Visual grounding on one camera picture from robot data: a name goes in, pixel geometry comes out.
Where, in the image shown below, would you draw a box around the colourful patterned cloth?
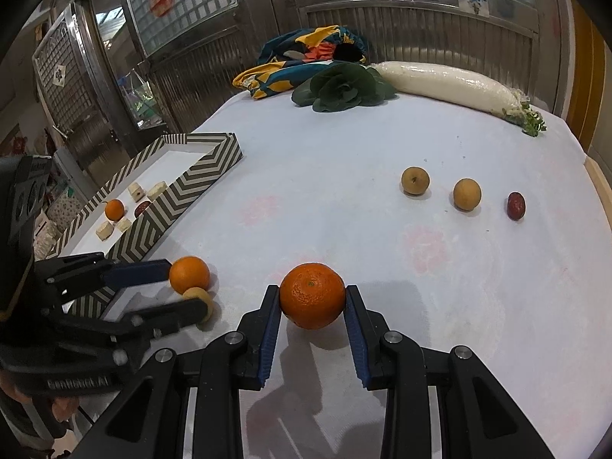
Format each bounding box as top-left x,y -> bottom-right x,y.
233,25 -> 370,100

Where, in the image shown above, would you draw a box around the yellow wooden door frame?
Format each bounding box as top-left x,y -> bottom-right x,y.
569,0 -> 603,154

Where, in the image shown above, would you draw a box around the metal slatted door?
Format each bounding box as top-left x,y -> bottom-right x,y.
263,0 -> 570,116

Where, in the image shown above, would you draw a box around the person's left hand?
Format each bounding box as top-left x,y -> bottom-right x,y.
0,382 -> 80,445

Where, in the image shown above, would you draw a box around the striped cardboard box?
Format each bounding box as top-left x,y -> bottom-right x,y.
45,131 -> 244,316

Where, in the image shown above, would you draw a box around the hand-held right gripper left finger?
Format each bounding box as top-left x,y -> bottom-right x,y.
72,284 -> 283,459

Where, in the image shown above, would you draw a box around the glass block metal door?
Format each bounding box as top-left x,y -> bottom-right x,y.
115,0 -> 278,135

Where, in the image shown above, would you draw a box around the green leafy vegetable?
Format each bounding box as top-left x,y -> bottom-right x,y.
291,62 -> 397,114

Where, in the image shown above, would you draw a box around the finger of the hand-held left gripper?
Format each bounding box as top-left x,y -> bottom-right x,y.
62,296 -> 211,369
36,253 -> 173,304

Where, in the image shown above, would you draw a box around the round brown longan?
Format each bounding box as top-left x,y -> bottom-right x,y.
452,178 -> 482,212
400,166 -> 430,196
182,287 -> 214,325

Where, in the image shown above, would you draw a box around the large orange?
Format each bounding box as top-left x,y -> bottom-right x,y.
279,263 -> 346,330

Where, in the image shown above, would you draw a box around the wooden strip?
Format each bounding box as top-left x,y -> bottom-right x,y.
584,158 -> 610,221

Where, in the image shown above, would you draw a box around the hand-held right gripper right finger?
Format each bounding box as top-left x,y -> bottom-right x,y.
345,284 -> 558,459

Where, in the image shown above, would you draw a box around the medium orange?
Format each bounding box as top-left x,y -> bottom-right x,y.
169,256 -> 211,295

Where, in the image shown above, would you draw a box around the white daikon radish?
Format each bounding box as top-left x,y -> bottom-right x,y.
370,60 -> 547,137

